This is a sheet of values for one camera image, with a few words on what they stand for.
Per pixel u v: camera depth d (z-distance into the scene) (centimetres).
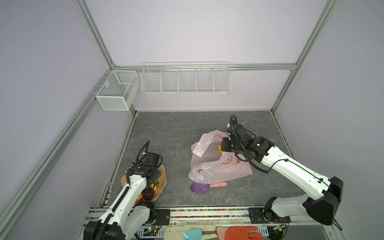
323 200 39
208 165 72
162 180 83
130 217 55
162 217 74
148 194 75
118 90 97
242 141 54
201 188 81
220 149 68
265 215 67
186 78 98
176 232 70
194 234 69
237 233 69
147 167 65
